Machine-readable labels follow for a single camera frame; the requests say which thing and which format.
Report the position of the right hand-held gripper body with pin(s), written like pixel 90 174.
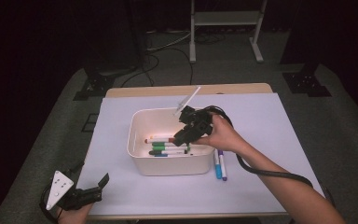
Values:
pixel 199 123

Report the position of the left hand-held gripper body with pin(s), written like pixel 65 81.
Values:
pixel 77 197

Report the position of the red marker pen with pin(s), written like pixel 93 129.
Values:
pixel 160 140

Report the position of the dark green marker pen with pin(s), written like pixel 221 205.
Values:
pixel 161 148

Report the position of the white plastic storage box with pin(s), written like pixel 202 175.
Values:
pixel 171 165

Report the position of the black marker pen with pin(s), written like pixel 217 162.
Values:
pixel 154 152

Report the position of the person's left hand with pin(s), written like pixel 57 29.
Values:
pixel 73 217

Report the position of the person's right hand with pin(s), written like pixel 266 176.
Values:
pixel 225 137

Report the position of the light blue marker pen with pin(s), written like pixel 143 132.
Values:
pixel 218 171

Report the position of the purple marker pen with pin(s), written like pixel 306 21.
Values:
pixel 223 168

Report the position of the black stand base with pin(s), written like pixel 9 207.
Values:
pixel 94 84
pixel 306 84

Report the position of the white-framed desk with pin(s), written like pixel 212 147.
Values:
pixel 227 18

